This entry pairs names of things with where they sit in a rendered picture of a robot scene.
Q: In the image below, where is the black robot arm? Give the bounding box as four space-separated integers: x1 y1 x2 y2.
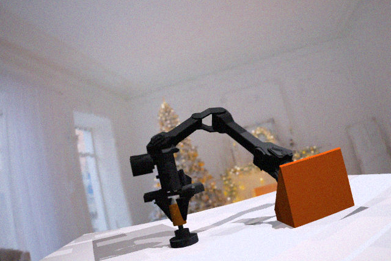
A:
130 107 294 182

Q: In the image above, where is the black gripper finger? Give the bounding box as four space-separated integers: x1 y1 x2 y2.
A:
176 194 194 221
154 198 172 222

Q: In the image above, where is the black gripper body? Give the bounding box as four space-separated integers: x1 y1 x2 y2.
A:
144 168 205 202

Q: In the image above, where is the orange tapered knob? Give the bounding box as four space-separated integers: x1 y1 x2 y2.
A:
169 204 187 226

